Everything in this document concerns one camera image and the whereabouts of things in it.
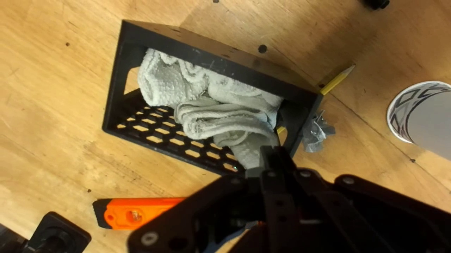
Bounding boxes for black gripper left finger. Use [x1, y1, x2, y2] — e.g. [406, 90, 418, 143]
[125, 144, 276, 253]

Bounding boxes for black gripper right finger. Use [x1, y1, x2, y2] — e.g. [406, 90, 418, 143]
[272, 144, 451, 253]

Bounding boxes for white terry cloth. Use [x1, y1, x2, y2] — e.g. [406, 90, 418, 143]
[136, 46, 284, 171]

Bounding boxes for black perforated box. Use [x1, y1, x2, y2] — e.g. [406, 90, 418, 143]
[101, 18, 325, 178]

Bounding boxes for orange and black level tool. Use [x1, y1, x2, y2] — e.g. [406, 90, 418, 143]
[91, 195, 187, 232]

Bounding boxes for small metal binder clip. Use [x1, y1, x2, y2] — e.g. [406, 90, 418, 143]
[300, 111, 337, 154]

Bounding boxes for white paper cup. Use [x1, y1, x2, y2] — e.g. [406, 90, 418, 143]
[384, 78, 451, 161]

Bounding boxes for black pole stand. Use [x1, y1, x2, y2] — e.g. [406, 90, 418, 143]
[0, 210, 93, 253]

